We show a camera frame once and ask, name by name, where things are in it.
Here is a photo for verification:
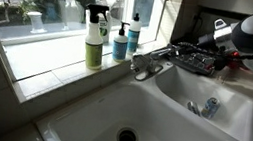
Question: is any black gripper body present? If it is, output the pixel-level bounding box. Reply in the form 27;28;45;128
180;50;219;78

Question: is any chrome sink faucet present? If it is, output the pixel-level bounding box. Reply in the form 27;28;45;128
127;41;175;86

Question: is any red plastic object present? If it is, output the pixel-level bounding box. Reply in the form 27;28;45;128
225;49;248;71

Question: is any blue and silver drink can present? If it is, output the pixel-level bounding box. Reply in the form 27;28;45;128
199;95;222;122

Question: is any tall dish soap bottle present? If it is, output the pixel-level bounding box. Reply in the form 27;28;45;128
124;11;144;56

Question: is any pump soap bottle blue label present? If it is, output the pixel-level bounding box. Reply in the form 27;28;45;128
110;19;132;63

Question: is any white double basin sink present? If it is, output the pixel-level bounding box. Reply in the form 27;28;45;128
33;43;253;141

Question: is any white bottle with green logo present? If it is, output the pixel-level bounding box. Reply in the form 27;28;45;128
81;6;115;46

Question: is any spray bottle with green label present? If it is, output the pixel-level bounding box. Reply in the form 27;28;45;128
76;2;112;72

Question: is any round sink drain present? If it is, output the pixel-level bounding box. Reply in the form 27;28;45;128
115;125;141;141

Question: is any black braided cable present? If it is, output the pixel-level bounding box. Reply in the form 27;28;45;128
175;40;253;63

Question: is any white garden pedestal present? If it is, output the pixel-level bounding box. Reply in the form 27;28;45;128
24;9;50;36

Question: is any white window frame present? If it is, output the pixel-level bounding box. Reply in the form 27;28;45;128
0;0;169;103

